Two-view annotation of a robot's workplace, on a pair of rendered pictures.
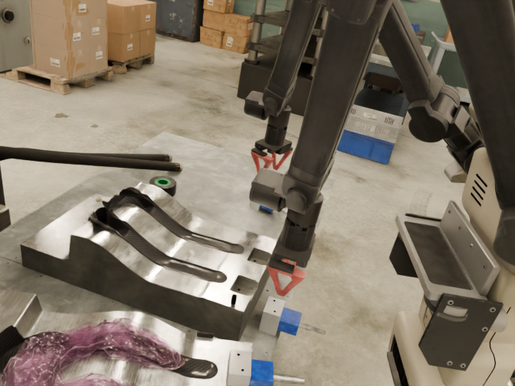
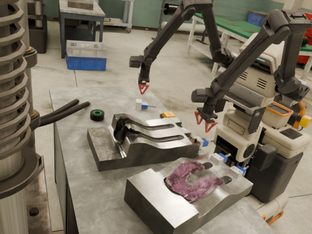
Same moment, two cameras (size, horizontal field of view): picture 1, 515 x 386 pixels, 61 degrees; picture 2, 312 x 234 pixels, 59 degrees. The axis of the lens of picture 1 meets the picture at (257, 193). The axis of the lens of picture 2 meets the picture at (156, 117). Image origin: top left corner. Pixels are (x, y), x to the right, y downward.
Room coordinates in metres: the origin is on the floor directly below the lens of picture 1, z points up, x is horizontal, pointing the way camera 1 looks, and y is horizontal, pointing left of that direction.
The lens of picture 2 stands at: (-0.10, 0.91, 1.60)
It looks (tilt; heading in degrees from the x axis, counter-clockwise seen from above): 28 degrees down; 319
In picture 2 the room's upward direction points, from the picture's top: 11 degrees clockwise
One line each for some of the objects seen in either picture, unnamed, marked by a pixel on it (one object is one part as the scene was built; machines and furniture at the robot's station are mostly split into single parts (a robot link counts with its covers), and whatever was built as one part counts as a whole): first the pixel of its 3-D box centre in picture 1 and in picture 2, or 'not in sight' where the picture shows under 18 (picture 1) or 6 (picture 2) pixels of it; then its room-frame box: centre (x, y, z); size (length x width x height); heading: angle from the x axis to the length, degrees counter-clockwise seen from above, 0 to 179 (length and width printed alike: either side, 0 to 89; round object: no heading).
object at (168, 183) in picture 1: (162, 187); (97, 115); (1.14, 0.28, 0.82); 0.08 x 0.08 x 0.04
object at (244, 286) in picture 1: (243, 292); (189, 139); (0.68, -0.01, 0.87); 0.05 x 0.05 x 0.04; 78
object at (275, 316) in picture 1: (293, 322); (204, 142); (0.67, -0.12, 0.83); 0.13 x 0.05 x 0.05; 80
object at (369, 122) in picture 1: (366, 121); (86, 49); (3.98, -0.88, 0.28); 0.61 x 0.41 x 0.15; 72
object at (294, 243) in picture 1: (297, 233); (208, 108); (0.68, -0.09, 1.04); 0.10 x 0.07 x 0.07; 169
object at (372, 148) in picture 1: (362, 139); (86, 59); (3.98, -0.88, 0.11); 0.61 x 0.41 x 0.22; 72
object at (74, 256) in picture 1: (156, 244); (143, 137); (0.79, 0.20, 0.87); 0.50 x 0.26 x 0.14; 78
